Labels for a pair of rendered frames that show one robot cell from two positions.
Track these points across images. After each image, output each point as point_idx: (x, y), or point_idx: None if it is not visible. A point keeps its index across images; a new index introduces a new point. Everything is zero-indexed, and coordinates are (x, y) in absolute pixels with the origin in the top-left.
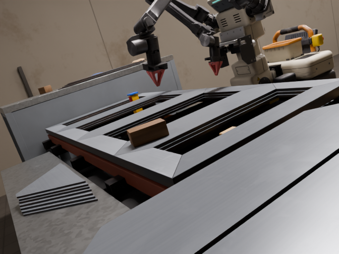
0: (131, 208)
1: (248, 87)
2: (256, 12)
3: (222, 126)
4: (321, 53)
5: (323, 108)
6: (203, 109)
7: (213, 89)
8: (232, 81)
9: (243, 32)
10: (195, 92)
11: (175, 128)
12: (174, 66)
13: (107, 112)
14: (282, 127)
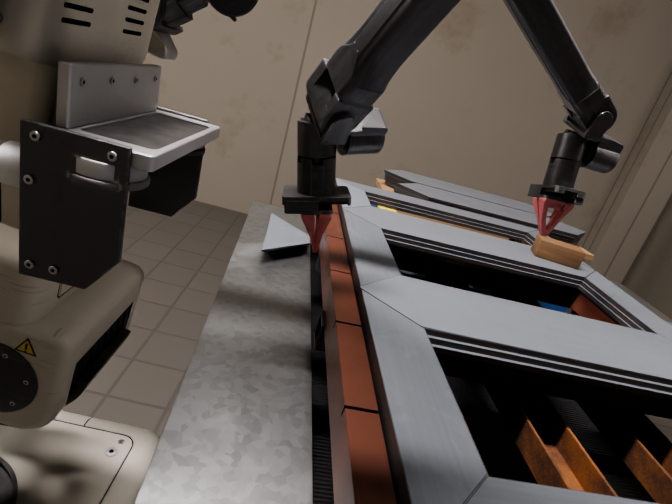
0: (570, 401)
1: (365, 223)
2: (169, 28)
3: (446, 258)
4: None
5: (420, 192)
6: (467, 245)
7: (377, 264)
8: (83, 335)
9: (158, 90)
10: (407, 293)
11: (520, 250)
12: None
13: None
14: (458, 203)
